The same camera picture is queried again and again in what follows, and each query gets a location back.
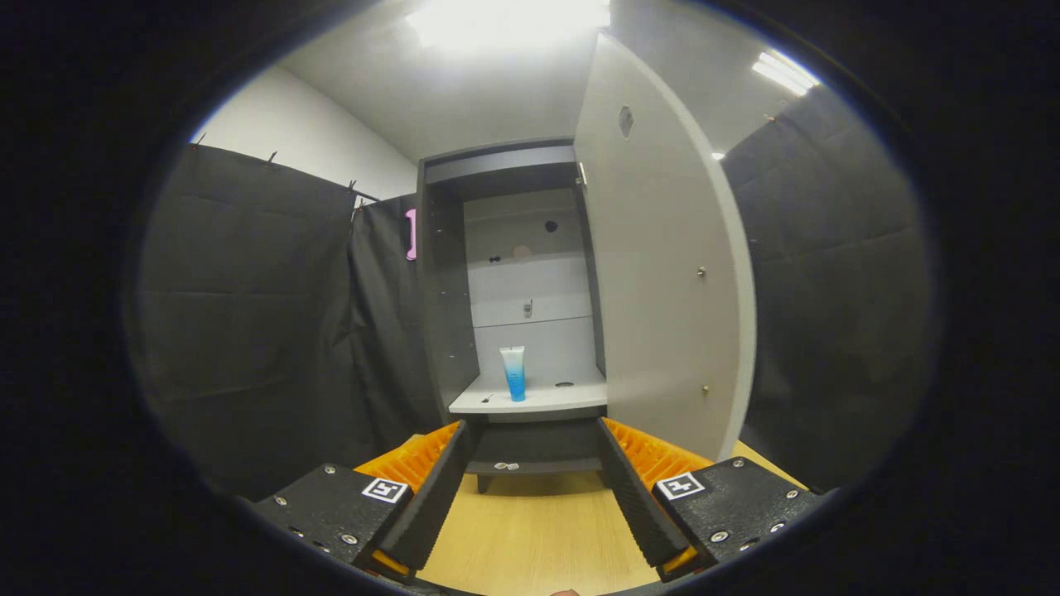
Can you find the grey cabinet shelf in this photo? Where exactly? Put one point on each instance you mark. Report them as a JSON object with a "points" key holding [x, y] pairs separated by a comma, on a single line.
{"points": [[546, 399]]}

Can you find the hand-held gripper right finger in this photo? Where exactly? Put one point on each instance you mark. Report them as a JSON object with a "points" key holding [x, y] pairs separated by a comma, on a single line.
{"points": [[633, 497]]}

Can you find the large ceiling light panel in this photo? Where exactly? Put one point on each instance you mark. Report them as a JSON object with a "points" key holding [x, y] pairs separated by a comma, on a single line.
{"points": [[505, 21]]}

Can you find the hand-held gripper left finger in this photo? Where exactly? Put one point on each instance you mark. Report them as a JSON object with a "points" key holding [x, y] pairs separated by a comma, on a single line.
{"points": [[435, 492]]}

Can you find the beige cabinet door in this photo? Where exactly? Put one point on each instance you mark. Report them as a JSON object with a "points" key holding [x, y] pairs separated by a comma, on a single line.
{"points": [[662, 290]]}

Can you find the blue and white tube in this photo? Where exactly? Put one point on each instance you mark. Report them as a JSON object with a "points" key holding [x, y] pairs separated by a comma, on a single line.
{"points": [[513, 372]]}

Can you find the long ceiling light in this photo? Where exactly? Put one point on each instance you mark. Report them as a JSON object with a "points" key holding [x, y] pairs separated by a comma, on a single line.
{"points": [[784, 73]]}

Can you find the black backdrop cloth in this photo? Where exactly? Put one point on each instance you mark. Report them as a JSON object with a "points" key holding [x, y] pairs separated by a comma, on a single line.
{"points": [[248, 331]]}

